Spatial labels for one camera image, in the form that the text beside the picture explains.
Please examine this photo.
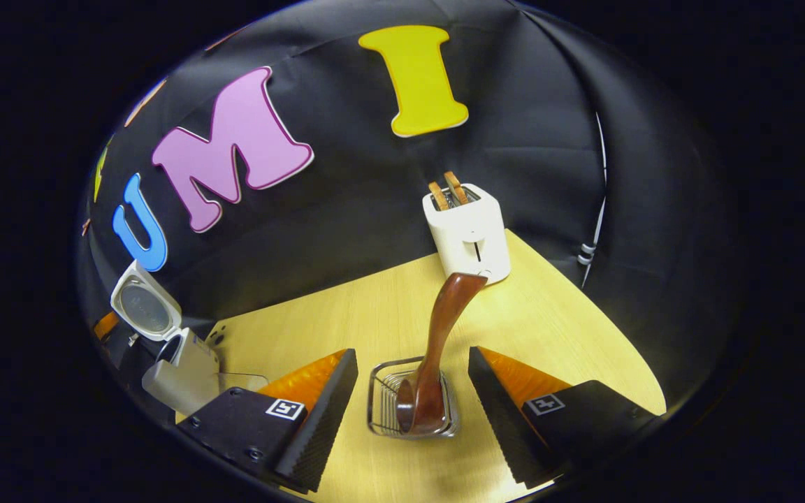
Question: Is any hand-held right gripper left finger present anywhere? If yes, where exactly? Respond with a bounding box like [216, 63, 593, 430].
[177, 348, 359, 493]

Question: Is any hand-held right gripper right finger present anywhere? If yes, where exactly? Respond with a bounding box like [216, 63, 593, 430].
[467, 346, 658, 490]

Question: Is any wire metal chopstick holder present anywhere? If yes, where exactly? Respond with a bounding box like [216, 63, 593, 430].
[368, 356, 460, 439]

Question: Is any brown wooden spoon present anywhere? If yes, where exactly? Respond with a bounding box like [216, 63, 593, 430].
[396, 272, 488, 435]

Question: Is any white rice cooker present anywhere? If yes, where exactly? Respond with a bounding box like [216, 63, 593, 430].
[110, 260, 222, 418]

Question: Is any clear plastic container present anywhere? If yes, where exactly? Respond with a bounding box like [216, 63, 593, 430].
[217, 372, 270, 393]

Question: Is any white toaster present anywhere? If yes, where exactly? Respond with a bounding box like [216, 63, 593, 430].
[422, 183, 512, 286]

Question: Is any black backdrop cloth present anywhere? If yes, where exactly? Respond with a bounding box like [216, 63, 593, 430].
[78, 0, 732, 420]

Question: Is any white cable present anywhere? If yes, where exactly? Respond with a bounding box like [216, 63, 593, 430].
[577, 112, 609, 289]

